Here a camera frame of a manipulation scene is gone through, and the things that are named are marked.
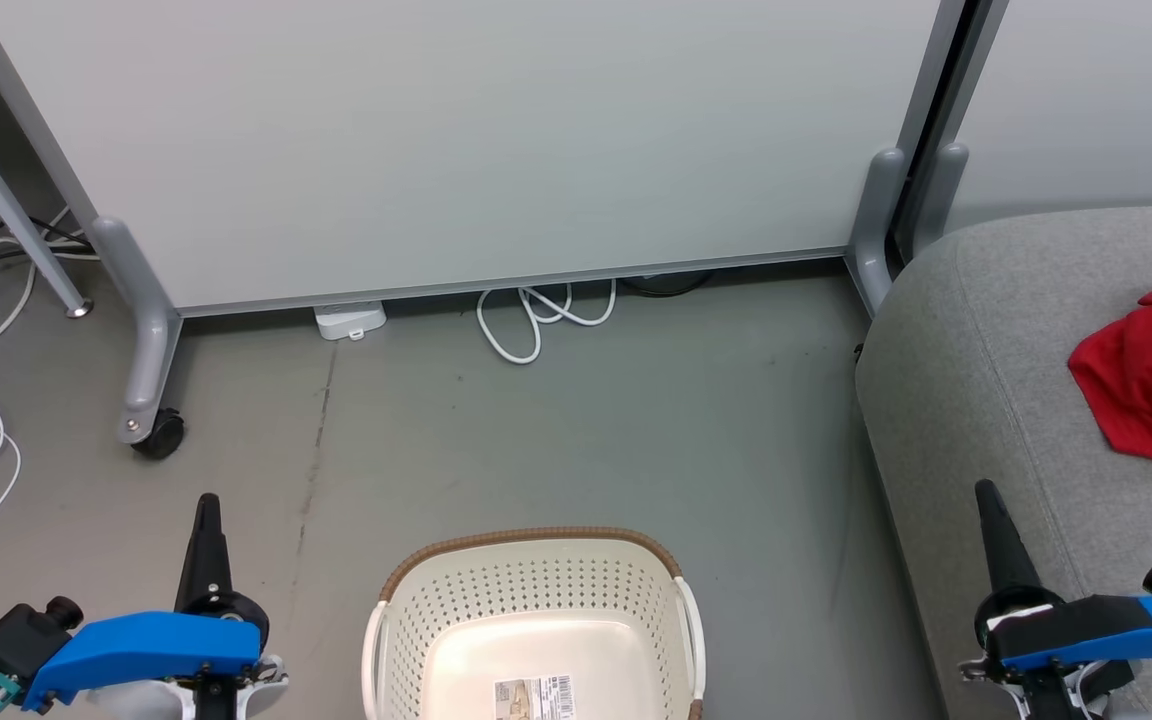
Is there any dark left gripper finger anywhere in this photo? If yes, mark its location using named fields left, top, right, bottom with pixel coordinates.
left=175, top=493, right=236, bottom=612

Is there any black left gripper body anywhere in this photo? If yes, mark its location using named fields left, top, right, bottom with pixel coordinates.
left=176, top=592, right=290, bottom=720

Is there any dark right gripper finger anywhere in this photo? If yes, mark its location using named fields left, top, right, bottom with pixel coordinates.
left=973, top=479, right=1043, bottom=600

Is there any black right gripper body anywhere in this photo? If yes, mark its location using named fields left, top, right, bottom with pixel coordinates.
left=959, top=587, right=1138, bottom=720

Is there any red and white jersey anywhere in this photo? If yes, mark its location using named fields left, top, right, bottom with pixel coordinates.
left=1067, top=232, right=1152, bottom=472

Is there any white perforated laundry basket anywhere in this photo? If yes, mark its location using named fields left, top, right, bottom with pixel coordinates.
left=361, top=527, right=707, bottom=720

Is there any grey fabric sofa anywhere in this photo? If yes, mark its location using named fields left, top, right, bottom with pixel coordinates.
left=853, top=205, right=1152, bottom=720

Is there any grey partition leg with caster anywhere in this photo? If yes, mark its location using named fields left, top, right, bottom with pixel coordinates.
left=89, top=214, right=186, bottom=461

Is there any barcode sticker label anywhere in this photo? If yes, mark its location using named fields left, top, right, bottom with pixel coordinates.
left=493, top=675, right=575, bottom=720

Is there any grey slanted table leg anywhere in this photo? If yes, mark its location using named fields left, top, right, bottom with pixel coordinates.
left=0, top=78, right=94, bottom=320

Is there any narrow white partition panel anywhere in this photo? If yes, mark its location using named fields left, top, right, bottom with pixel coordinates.
left=941, top=0, right=1152, bottom=236

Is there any large white partition panel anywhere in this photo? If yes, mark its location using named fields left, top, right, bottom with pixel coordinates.
left=0, top=0, right=967, bottom=319

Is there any white looped cable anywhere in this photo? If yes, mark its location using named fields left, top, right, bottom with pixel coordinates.
left=476, top=280, right=619, bottom=365

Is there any black cable under partition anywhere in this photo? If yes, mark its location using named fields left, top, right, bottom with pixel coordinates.
left=622, top=270, right=715, bottom=299

